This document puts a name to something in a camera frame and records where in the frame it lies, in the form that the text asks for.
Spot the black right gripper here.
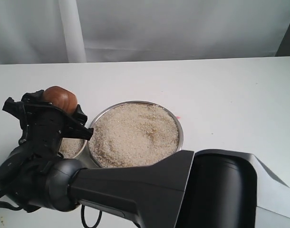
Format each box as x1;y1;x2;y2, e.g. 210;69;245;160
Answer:
2;90;93;157

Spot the brown wooden cup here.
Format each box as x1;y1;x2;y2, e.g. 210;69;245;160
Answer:
42;86;78;115

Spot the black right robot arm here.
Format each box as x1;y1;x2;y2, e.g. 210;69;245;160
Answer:
0;90;257;228

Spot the rice in cream bowl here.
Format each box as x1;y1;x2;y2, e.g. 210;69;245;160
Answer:
58;138;84;159

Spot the cream ceramic bowl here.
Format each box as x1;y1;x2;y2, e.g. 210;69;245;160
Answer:
74;140;91;168

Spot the rice in steel tray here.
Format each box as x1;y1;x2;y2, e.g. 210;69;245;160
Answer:
88;104;178;168

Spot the round steel tray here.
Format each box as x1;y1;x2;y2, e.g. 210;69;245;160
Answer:
80;101;184;168

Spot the white backdrop curtain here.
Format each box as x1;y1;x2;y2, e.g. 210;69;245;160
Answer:
0;0;290;64

